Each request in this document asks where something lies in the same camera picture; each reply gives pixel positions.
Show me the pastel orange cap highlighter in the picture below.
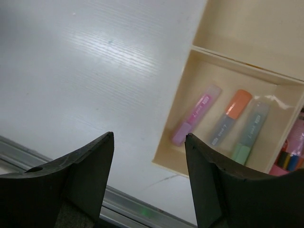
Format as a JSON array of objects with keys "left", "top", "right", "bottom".
[{"left": 209, "top": 89, "right": 252, "bottom": 146}]

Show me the pastel green highlighter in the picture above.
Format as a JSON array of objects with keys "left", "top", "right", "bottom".
[{"left": 231, "top": 102, "right": 270, "bottom": 165}]

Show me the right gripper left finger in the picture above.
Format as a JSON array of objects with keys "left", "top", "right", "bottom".
[{"left": 0, "top": 132, "right": 114, "bottom": 228}]

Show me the wooden compartment tray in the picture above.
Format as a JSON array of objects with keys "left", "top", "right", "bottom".
[{"left": 153, "top": 0, "right": 304, "bottom": 176}]

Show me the aluminium table frame rail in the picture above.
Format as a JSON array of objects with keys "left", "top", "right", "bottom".
[{"left": 0, "top": 132, "right": 192, "bottom": 228}]

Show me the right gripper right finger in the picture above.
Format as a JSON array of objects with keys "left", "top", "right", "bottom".
[{"left": 185, "top": 134, "right": 304, "bottom": 228}]

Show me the pastel lilac highlighter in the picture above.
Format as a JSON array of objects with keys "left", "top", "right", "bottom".
[{"left": 171, "top": 85, "right": 222, "bottom": 146}]

